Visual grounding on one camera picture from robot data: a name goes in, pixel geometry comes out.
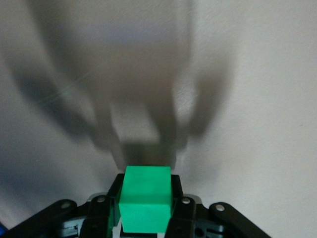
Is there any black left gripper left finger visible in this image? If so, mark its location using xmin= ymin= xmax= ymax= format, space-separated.
xmin=0 ymin=173 xmax=125 ymax=238

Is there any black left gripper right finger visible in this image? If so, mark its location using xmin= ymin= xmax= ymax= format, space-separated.
xmin=165 ymin=174 xmax=271 ymax=238

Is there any green cube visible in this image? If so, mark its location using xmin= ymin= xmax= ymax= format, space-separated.
xmin=118 ymin=165 xmax=173 ymax=234

